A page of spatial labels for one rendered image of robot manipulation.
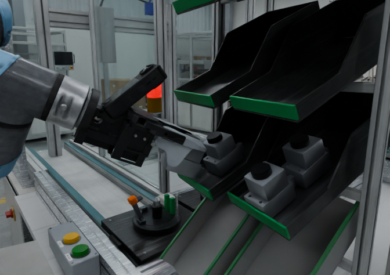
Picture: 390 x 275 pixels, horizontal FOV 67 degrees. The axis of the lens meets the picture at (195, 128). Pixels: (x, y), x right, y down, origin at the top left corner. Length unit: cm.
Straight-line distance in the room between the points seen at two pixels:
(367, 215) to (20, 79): 52
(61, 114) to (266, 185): 31
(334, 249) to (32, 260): 83
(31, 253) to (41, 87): 72
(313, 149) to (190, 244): 36
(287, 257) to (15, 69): 51
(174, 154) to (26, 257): 69
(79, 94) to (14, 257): 72
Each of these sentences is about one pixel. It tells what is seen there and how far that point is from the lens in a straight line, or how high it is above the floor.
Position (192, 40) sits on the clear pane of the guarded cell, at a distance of 229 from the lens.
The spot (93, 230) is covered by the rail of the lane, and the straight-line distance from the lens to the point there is 93.
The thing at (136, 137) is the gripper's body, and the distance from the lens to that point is 49.
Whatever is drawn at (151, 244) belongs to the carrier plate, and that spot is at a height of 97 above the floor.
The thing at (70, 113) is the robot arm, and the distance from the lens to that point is 46.
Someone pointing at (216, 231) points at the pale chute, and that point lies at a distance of 66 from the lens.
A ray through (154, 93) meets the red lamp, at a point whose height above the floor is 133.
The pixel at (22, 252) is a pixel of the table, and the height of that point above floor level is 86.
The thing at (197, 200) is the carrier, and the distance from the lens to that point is 103.
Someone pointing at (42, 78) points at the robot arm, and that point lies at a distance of 47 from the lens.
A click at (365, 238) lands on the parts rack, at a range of 53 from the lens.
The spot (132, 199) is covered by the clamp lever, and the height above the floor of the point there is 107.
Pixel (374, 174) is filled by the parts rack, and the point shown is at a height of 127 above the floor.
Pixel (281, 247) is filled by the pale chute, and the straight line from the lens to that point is 59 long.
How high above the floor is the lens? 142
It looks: 12 degrees down
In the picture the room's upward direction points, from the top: straight up
